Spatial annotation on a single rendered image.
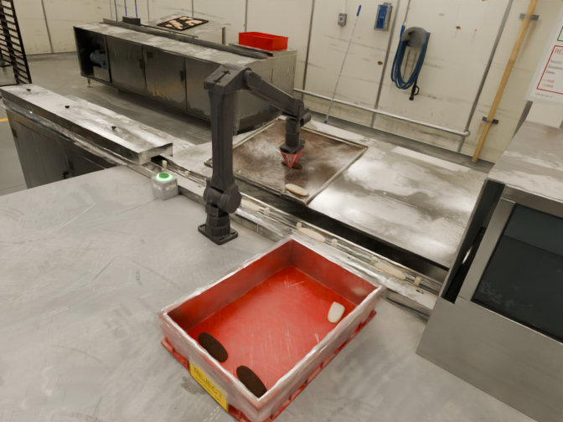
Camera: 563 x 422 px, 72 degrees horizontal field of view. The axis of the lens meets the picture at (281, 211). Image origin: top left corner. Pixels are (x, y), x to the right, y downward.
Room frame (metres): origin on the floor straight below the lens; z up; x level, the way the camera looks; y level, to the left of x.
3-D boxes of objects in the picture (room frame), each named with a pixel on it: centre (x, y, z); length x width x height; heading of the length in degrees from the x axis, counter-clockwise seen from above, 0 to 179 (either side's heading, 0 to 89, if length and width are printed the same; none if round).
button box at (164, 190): (1.30, 0.46, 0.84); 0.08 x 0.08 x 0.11; 57
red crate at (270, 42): (5.09, 0.44, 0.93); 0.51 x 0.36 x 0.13; 61
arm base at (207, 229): (1.08, 0.21, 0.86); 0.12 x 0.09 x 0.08; 51
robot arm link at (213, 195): (1.10, 0.20, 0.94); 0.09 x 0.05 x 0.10; 150
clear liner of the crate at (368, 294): (0.68, -0.02, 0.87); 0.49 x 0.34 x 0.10; 142
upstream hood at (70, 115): (1.87, 1.08, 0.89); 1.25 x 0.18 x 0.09; 57
